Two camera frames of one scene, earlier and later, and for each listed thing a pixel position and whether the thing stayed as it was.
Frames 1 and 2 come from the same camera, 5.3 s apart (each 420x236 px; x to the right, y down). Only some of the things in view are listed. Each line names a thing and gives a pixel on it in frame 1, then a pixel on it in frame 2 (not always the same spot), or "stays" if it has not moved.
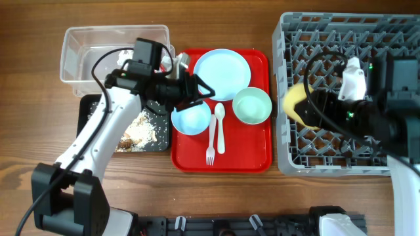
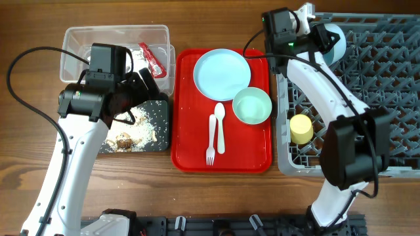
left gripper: [189, 92] → [142, 94]
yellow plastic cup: [294, 94] → [302, 129]
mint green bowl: [252, 105] stays
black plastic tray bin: [146, 130] stays
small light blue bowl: [193, 120] → [336, 52]
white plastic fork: [210, 151] stays
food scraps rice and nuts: [141, 132] stays
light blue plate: [225, 71] stays
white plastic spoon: [220, 111] stays
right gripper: [324, 104] → [317, 33]
